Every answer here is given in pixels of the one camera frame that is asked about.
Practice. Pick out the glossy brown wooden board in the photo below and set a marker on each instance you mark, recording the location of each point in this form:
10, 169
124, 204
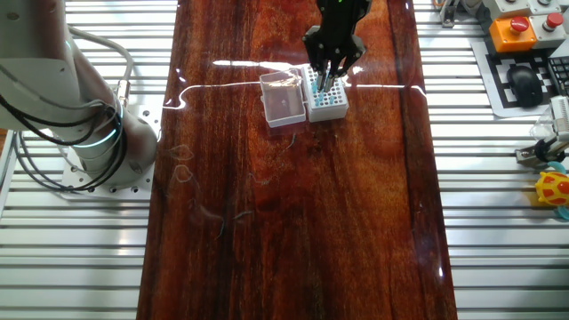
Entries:
311, 244

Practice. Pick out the small silver angle bracket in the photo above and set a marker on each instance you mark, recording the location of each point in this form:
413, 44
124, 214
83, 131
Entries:
526, 155

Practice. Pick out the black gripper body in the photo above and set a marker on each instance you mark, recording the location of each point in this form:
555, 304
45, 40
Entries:
340, 18

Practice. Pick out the yellow red turtle toy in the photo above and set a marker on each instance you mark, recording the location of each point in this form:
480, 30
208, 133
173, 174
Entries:
551, 189

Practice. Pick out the grey box with red button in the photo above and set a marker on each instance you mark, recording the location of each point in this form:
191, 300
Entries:
544, 37

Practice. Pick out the pale blue pipette tip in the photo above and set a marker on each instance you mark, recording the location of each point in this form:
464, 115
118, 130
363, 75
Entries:
325, 89

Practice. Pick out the clear plastic box lid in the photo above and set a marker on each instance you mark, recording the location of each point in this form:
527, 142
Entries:
284, 104

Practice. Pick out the white pipette tip rack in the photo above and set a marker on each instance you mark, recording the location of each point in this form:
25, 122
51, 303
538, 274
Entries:
331, 114

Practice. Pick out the silver robot mounting plate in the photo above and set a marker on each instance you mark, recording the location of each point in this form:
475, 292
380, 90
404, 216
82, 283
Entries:
144, 116

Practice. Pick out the black white marker sheet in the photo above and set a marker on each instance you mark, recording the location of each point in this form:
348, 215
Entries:
498, 95

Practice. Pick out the black computer mouse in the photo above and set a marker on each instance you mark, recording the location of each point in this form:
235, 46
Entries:
526, 86

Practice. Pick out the black camera mount knob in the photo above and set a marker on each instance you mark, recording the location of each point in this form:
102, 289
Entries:
544, 151

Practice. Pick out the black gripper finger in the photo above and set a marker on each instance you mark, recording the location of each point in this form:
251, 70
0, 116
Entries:
349, 55
314, 49

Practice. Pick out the silver metal bracket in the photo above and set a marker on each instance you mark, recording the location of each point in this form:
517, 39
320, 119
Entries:
450, 15

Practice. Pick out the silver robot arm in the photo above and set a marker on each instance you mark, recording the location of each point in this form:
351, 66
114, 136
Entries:
35, 80

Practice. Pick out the silver depth camera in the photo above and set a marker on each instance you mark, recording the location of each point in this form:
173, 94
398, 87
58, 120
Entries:
561, 113

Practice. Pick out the orange emergency stop box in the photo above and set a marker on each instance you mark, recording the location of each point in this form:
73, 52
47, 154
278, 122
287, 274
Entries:
511, 40

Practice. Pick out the black keyboard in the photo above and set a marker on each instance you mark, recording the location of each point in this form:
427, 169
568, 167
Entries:
561, 73

